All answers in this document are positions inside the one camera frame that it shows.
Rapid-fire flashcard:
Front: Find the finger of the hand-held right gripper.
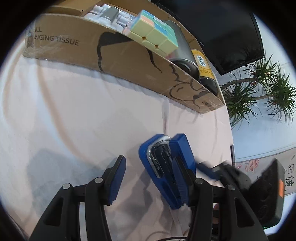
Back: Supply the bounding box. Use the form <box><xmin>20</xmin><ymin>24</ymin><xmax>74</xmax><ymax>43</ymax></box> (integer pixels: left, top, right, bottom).
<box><xmin>195</xmin><ymin>161</ymin><xmax>223</xmax><ymax>181</ymax></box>

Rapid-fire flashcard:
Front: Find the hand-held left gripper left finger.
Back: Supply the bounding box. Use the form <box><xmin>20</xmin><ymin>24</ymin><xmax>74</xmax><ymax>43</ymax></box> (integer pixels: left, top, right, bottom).
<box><xmin>29</xmin><ymin>155</ymin><xmax>127</xmax><ymax>241</ymax></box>

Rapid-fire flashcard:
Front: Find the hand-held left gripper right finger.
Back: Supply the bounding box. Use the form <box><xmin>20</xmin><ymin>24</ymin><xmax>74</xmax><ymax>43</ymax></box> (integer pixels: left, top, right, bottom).
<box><xmin>172</xmin><ymin>156</ymin><xmax>269</xmax><ymax>241</ymax></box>

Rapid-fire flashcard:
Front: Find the blue stapler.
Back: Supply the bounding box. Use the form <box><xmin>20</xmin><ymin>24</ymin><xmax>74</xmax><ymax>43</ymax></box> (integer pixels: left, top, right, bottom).
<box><xmin>138</xmin><ymin>133</ymin><xmax>197</xmax><ymax>210</ymax></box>

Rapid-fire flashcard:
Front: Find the yellow label dark bottle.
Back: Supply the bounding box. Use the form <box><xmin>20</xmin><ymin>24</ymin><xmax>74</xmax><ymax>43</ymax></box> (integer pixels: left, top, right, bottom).
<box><xmin>191</xmin><ymin>48</ymin><xmax>220</xmax><ymax>96</ymax></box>

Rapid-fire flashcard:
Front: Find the silver metal tin can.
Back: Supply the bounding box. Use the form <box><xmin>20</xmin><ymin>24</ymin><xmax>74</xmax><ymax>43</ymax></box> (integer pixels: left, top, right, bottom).
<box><xmin>162</xmin><ymin>20</ymin><xmax>200</xmax><ymax>80</ymax></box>

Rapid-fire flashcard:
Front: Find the brown cardboard box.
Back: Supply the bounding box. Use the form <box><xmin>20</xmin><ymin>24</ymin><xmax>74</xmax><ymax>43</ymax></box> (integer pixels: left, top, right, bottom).
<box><xmin>23</xmin><ymin>0</ymin><xmax>226</xmax><ymax>114</ymax></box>

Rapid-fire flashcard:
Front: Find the pastel puzzle cube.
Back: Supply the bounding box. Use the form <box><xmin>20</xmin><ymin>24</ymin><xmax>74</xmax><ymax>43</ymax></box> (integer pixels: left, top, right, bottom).
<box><xmin>124</xmin><ymin>10</ymin><xmax>179</xmax><ymax>57</ymax></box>

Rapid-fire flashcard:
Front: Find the spiky palm-like green plant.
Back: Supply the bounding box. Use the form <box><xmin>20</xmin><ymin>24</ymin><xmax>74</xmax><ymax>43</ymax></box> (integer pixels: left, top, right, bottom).
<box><xmin>220</xmin><ymin>54</ymin><xmax>296</xmax><ymax>129</ymax></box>

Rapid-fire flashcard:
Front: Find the black flat-screen television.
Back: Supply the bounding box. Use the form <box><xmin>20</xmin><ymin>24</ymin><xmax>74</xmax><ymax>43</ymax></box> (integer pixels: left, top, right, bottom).
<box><xmin>150</xmin><ymin>0</ymin><xmax>265</xmax><ymax>75</ymax></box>

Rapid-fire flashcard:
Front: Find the white and grey plastic tray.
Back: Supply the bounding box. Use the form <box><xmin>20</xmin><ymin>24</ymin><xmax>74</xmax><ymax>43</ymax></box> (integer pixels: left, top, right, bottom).
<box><xmin>83</xmin><ymin>3</ymin><xmax>137</xmax><ymax>33</ymax></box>

